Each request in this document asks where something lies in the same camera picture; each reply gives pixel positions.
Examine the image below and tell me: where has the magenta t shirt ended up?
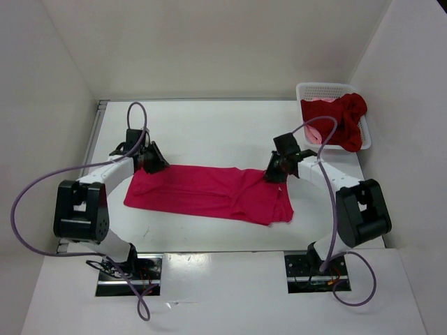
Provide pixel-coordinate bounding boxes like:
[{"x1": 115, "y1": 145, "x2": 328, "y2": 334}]
[{"x1": 124, "y1": 165, "x2": 294, "y2": 226}]

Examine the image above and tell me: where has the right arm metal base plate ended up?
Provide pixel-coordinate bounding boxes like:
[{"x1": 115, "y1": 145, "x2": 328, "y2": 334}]
[{"x1": 284, "y1": 251, "x2": 351, "y2": 294}]

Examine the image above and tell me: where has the dark red t shirt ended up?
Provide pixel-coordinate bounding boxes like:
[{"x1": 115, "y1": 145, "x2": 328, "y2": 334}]
[{"x1": 300, "y1": 92, "x2": 369, "y2": 154}]

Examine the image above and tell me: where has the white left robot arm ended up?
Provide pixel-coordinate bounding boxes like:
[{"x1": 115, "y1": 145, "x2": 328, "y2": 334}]
[{"x1": 53, "y1": 141, "x2": 169, "y2": 279}]

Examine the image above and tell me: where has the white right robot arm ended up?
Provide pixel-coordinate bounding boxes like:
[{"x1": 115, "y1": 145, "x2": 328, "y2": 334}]
[{"x1": 264, "y1": 150, "x2": 392, "y2": 274}]

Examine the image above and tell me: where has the white perforated plastic basket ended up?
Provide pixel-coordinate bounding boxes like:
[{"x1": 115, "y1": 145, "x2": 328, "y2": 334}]
[{"x1": 295, "y1": 82, "x2": 372, "y2": 150}]

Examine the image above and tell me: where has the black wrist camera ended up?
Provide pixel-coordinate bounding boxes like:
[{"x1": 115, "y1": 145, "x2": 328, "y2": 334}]
[
  {"x1": 124, "y1": 128, "x2": 150, "y2": 154},
  {"x1": 273, "y1": 133, "x2": 300, "y2": 156}
]

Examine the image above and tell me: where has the light pink t shirt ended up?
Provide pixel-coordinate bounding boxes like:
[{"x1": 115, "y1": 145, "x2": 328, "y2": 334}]
[{"x1": 304, "y1": 97, "x2": 335, "y2": 144}]

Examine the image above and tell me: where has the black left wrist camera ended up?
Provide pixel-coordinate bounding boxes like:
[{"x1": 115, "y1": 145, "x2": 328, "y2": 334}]
[{"x1": 124, "y1": 128, "x2": 150, "y2": 154}]

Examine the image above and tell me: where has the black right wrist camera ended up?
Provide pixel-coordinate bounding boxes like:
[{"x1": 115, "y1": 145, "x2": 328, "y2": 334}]
[{"x1": 273, "y1": 133, "x2": 300, "y2": 156}]

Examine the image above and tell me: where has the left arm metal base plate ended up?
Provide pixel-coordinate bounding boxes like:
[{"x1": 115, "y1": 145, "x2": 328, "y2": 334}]
[{"x1": 86, "y1": 253, "x2": 163, "y2": 297}]

